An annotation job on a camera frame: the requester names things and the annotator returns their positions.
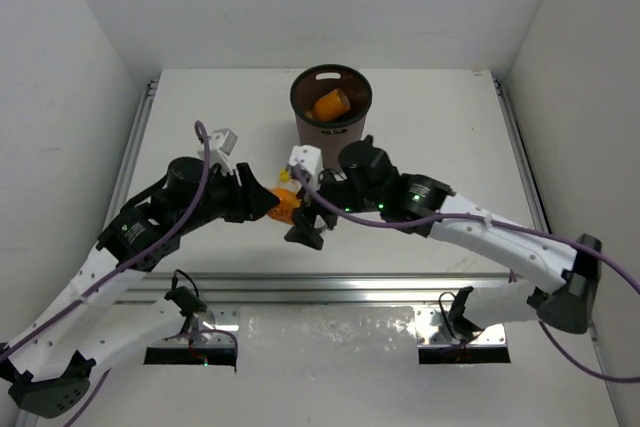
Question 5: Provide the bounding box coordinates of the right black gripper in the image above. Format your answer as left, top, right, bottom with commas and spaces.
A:
284, 161, 382, 245

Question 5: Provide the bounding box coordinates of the orange bottle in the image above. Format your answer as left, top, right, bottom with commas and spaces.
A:
311, 89, 351, 123
268, 187, 301, 225

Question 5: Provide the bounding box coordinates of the clear bottle yellow cap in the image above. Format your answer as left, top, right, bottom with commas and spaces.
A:
277, 168, 296, 188

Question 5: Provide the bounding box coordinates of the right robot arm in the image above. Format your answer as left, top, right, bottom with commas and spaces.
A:
285, 136, 602, 344

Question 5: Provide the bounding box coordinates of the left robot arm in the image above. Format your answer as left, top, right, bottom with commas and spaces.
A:
1, 157, 279, 419

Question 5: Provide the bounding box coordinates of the dark brown plastic bin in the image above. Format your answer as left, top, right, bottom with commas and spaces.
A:
289, 64, 373, 170

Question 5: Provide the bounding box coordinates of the white foam cover sheet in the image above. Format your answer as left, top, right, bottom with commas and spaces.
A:
237, 305, 418, 379

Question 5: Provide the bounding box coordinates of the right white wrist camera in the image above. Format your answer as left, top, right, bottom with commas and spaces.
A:
286, 145, 324, 190

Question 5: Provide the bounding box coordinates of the aluminium table frame rail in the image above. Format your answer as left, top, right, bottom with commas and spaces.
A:
14, 69, 556, 427

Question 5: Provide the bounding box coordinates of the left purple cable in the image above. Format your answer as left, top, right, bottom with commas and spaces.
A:
0, 120, 241, 427

